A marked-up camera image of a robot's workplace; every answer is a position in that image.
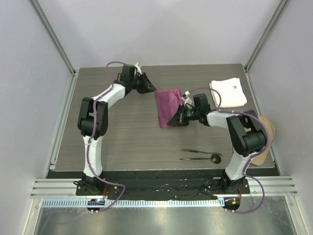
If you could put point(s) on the dark metal spoon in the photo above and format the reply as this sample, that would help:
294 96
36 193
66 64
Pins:
215 158

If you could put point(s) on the aluminium frame post left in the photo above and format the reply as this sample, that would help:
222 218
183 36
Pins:
52 35

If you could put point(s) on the magenta cloth napkin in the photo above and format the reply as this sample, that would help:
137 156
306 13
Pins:
167 102

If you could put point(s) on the slotted cable duct strip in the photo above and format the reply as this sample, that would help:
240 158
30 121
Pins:
100 203

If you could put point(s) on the tan baseball cap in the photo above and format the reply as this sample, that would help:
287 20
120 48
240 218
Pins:
259 160

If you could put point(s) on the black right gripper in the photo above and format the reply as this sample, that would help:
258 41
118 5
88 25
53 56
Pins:
179 119

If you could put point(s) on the aluminium frame post right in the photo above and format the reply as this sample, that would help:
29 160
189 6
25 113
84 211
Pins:
280 8

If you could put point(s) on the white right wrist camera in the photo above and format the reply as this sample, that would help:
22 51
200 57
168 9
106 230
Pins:
187 100

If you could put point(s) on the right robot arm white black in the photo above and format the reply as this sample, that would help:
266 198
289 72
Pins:
248 135

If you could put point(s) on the aluminium frame post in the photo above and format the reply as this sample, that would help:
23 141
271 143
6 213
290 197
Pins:
280 8
52 35

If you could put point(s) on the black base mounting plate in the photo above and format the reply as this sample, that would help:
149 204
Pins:
151 185

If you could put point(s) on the dark metal fork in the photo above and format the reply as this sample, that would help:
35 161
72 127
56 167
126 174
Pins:
201 152

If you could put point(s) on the aluminium front rail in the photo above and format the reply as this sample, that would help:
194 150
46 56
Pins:
45 188

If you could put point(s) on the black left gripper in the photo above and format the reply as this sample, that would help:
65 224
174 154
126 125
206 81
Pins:
147 85

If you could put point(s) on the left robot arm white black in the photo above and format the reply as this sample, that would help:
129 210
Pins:
93 124

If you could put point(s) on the white folded towel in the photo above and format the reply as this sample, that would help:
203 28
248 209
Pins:
231 93

